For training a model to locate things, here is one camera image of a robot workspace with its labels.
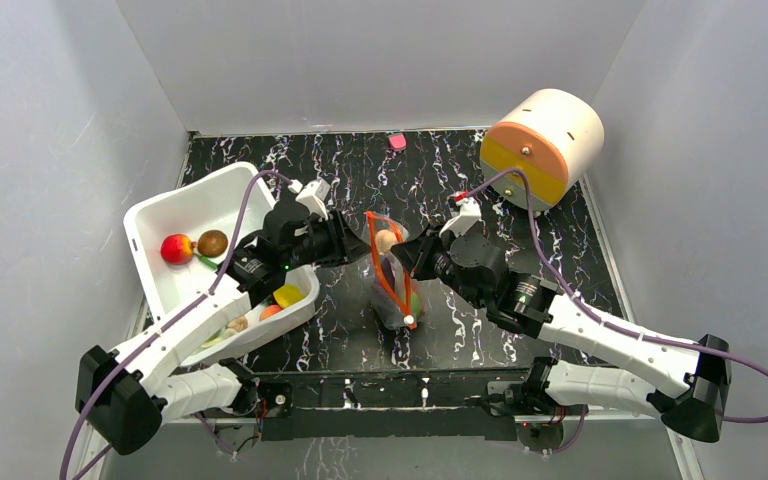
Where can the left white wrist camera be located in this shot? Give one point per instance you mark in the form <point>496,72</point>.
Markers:
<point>312,195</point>

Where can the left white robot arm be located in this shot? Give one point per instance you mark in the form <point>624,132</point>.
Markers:
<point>129,393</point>

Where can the red yellow toy pomegranate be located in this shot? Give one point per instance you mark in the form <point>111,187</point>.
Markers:
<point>177,249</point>

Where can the clear zip bag orange zipper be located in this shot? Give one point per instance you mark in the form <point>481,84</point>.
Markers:
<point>394,314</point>

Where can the round cream drawer cabinet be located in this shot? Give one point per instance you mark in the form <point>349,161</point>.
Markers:
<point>553,136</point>

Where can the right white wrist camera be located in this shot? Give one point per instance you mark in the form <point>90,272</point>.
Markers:
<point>465,213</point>

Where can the green toy custard apple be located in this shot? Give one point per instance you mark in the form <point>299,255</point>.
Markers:
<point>416,304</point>

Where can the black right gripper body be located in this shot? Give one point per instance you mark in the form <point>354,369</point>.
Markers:
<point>420,252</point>

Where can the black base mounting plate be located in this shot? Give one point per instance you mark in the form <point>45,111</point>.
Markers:
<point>397,397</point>

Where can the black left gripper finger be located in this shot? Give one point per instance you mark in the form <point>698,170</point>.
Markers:
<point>354,249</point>
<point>347,222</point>

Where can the light green toy fruit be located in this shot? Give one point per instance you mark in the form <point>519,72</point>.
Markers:
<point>218,338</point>

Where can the beige toy garlic bulb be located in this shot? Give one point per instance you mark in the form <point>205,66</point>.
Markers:
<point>239,324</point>

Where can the small pink eraser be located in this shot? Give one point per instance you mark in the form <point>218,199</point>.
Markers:
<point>397,142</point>

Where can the purple toy eggplant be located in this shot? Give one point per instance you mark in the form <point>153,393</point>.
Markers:
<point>386,278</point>

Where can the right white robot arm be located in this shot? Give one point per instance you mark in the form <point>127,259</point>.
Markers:
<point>663,378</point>

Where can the brown toy kiwi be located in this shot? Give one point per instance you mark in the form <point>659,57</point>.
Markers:
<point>212,243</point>

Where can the white plastic bin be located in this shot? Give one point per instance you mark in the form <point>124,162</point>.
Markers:
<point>210,203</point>

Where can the orange toy peach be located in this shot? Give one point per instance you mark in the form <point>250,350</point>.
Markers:
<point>270,311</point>

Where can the tan toy garlic bulb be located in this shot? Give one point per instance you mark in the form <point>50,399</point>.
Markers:
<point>384,241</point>

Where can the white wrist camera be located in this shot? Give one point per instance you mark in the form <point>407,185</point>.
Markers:
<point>312,195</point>
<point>465,213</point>

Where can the green toy bean pod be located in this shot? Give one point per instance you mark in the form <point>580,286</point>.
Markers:
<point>208,262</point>

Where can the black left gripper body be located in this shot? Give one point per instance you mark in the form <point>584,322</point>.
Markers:
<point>324,244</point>

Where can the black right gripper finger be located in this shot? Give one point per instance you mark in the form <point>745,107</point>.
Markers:
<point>412,257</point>
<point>433,245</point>

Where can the yellow toy starfruit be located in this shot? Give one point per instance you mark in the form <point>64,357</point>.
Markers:
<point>287,296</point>

